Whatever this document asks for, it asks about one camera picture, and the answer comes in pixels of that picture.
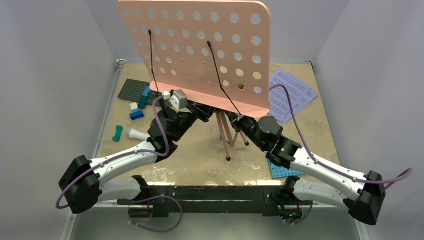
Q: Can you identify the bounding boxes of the colourful brick toy car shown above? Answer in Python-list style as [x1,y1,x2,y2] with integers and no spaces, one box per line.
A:
[237,83,246,90]

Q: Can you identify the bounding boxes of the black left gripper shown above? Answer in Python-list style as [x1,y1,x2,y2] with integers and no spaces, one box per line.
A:
[169,90,221,143]

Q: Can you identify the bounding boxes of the blue brick column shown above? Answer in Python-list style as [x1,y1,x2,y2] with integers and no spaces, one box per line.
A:
[138,85,151,109]

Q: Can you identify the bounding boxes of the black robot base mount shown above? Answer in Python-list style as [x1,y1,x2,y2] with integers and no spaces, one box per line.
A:
[118,185,312,220]

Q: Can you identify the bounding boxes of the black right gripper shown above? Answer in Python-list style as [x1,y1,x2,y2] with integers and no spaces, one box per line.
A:
[225,106,267,151]

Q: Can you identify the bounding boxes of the pink music stand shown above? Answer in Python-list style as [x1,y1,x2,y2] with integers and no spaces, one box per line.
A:
[117,0,273,162]

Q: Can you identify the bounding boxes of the light blue building baseplate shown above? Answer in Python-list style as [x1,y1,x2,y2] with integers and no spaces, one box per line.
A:
[268,160,304,179]

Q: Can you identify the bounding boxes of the white microphone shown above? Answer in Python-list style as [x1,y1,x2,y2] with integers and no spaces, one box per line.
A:
[125,128,150,141]

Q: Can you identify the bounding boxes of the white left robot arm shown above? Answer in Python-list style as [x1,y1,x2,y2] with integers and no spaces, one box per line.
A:
[56,102,216,214]

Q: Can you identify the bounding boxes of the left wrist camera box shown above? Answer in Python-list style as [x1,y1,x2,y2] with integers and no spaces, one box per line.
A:
[162,90,190,113]

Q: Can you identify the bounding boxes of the blue and white brick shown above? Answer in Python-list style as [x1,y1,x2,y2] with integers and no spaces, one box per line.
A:
[129,102,145,121]

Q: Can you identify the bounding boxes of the dark grey building baseplate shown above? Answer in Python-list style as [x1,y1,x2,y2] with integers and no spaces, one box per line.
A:
[118,78,150,103]

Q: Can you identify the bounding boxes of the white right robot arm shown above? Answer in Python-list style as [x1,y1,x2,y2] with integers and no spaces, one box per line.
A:
[225,111,386,226]

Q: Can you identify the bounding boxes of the teal arch block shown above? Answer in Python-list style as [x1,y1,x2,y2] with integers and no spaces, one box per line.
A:
[112,125,124,142]

